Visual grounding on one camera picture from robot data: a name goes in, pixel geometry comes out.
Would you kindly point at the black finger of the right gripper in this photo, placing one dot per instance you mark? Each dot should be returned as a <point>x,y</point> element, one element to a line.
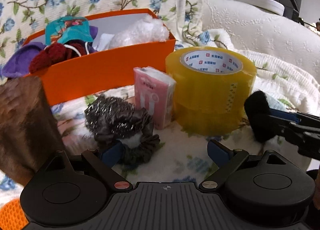
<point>300,129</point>

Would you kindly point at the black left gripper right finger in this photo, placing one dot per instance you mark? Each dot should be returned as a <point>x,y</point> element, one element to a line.
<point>228,162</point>

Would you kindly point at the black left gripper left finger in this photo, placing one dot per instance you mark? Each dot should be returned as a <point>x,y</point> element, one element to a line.
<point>99,166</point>

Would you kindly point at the dark satin scrunchie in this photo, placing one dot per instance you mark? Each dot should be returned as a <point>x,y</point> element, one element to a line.
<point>139,148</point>

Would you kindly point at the pink tissue packet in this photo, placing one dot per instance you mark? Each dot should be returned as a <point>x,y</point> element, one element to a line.
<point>154,92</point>

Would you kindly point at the orange honeycomb silicone mat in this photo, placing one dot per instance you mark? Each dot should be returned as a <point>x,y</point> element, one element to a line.
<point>12,216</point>

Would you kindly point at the white cloth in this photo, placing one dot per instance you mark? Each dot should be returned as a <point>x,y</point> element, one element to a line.
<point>104,42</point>

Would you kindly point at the dark red knitted scrunchie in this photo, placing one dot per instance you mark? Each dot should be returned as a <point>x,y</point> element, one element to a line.
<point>56,53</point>

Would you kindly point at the purple fleece cloth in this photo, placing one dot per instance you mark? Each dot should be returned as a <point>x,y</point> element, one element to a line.
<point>18,65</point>

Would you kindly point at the teal cartoon mask packet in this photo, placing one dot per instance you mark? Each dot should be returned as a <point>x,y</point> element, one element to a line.
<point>68,28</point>

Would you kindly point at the white fluffy plush toy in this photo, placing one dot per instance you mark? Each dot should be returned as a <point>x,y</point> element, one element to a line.
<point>144,30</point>

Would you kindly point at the metal scouring pad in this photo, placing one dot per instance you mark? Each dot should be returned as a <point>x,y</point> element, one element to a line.
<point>109,118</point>

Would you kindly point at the black fuzzy scrunchie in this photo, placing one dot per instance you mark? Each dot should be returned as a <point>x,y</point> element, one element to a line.
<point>257,110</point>

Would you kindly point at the brown wooden log stump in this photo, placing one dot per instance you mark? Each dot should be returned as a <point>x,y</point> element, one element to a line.
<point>29,133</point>

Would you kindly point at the yellow packing tape roll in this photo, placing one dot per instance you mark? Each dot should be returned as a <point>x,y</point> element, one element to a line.
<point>212,85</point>

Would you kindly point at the white embossed cushion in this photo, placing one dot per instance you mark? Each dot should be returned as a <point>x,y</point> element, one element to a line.
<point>251,28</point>

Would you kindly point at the orange cardboard box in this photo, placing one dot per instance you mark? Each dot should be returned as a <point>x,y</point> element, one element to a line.
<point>104,70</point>

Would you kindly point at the white power strip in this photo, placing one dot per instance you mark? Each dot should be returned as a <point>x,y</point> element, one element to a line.
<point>267,5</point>

